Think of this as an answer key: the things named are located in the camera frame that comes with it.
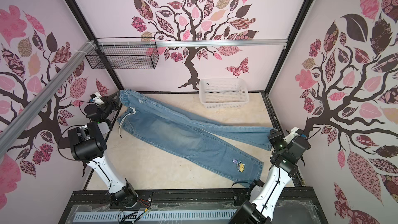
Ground black wire basket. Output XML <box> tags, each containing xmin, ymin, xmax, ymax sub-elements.
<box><xmin>85</xmin><ymin>36</ymin><xmax>160</xmax><ymax>69</ymax></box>

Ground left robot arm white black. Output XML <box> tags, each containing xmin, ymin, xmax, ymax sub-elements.
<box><xmin>67</xmin><ymin>92</ymin><xmax>138</xmax><ymax>208</ymax></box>

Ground aluminium rail back wall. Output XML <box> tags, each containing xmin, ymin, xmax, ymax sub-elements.
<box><xmin>98</xmin><ymin>39</ymin><xmax>288</xmax><ymax>47</ymax></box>

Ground white slotted cable duct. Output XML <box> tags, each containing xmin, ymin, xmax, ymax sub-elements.
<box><xmin>70</xmin><ymin>209</ymin><xmax>236</xmax><ymax>224</ymax></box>

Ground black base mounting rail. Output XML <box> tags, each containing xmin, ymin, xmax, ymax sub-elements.
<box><xmin>67</xmin><ymin>187</ymin><xmax>319</xmax><ymax>209</ymax></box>

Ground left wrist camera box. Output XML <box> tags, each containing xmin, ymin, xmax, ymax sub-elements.
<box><xmin>89</xmin><ymin>92</ymin><xmax>104</xmax><ymax>105</ymax></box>

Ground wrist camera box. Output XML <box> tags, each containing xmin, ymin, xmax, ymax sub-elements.
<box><xmin>289</xmin><ymin>127</ymin><xmax>308</xmax><ymax>139</ymax></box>
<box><xmin>89</xmin><ymin>92</ymin><xmax>104</xmax><ymax>105</ymax></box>

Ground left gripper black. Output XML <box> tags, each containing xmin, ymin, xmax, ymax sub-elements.
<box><xmin>98</xmin><ymin>91</ymin><xmax>119</xmax><ymax>119</ymax></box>

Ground blue denim long pants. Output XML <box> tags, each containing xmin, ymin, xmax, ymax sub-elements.
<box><xmin>118</xmin><ymin>90</ymin><xmax>272</xmax><ymax>188</ymax></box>

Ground aluminium rail left wall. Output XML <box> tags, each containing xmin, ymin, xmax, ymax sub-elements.
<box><xmin>1</xmin><ymin>40</ymin><xmax>94</xmax><ymax>156</ymax></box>

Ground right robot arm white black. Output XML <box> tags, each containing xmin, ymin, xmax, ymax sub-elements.
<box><xmin>229</xmin><ymin>127</ymin><xmax>311</xmax><ymax>224</ymax></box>

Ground aluminium rail wall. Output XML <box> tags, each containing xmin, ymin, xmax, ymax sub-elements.
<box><xmin>1</xmin><ymin>40</ymin><xmax>94</xmax><ymax>156</ymax></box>
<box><xmin>98</xmin><ymin>39</ymin><xmax>288</xmax><ymax>47</ymax></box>

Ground white plastic mesh basket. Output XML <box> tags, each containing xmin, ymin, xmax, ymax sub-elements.
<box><xmin>199</xmin><ymin>78</ymin><xmax>249</xmax><ymax>108</ymax></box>

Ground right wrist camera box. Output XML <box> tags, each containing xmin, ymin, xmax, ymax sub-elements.
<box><xmin>289</xmin><ymin>127</ymin><xmax>308</xmax><ymax>139</ymax></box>

